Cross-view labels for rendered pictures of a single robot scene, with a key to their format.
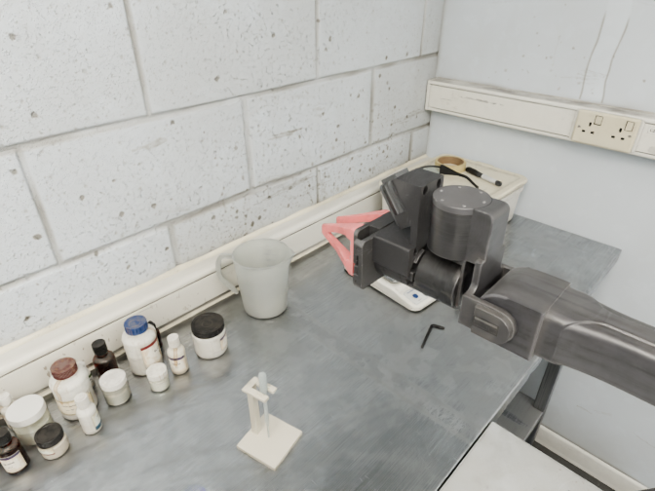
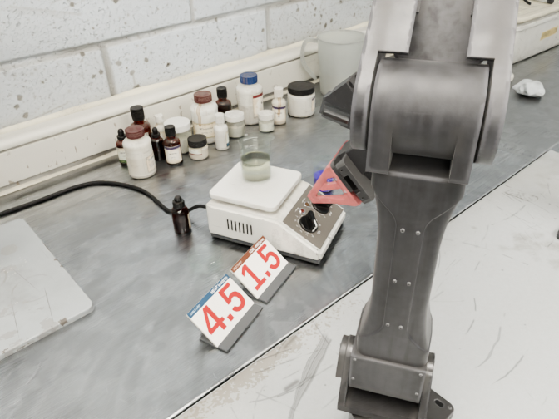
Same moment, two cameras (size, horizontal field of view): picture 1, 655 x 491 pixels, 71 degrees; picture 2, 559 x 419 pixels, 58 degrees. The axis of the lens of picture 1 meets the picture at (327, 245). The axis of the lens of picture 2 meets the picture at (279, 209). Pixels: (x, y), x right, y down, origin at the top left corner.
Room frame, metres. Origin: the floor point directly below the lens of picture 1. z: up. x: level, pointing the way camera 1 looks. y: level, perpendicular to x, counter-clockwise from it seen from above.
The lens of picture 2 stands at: (-0.47, 0.20, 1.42)
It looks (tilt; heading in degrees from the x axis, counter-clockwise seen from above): 34 degrees down; 5
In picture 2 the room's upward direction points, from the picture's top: 2 degrees counter-clockwise
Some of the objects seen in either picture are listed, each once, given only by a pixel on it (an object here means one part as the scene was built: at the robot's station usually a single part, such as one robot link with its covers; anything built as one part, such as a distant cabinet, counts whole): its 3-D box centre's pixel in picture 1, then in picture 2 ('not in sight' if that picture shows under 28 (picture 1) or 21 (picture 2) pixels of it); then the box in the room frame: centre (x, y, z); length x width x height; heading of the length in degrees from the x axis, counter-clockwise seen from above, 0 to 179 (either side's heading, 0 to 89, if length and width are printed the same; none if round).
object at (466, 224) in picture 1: (480, 257); not in sight; (0.39, -0.15, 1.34); 0.12 x 0.09 x 0.12; 46
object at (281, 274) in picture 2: not in sight; (264, 268); (0.09, 0.28, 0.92); 0.09 x 0.06 x 0.04; 155
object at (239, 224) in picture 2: not in sight; (271, 209); (0.22, 0.28, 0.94); 0.22 x 0.13 x 0.08; 71
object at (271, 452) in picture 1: (267, 416); not in sight; (0.49, 0.10, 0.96); 0.08 x 0.08 x 0.13; 59
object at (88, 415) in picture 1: (87, 412); (220, 130); (0.52, 0.41, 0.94); 0.03 x 0.03 x 0.08
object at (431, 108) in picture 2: not in sight; (404, 258); (-0.15, 0.13, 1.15); 0.07 x 0.06 x 0.33; 77
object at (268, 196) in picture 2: not in sight; (256, 184); (0.23, 0.30, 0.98); 0.12 x 0.12 x 0.01; 71
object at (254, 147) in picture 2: not in sight; (257, 157); (0.25, 0.30, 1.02); 0.06 x 0.05 x 0.08; 110
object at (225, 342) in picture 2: not in sight; (225, 311); (0.00, 0.32, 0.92); 0.09 x 0.06 x 0.04; 155
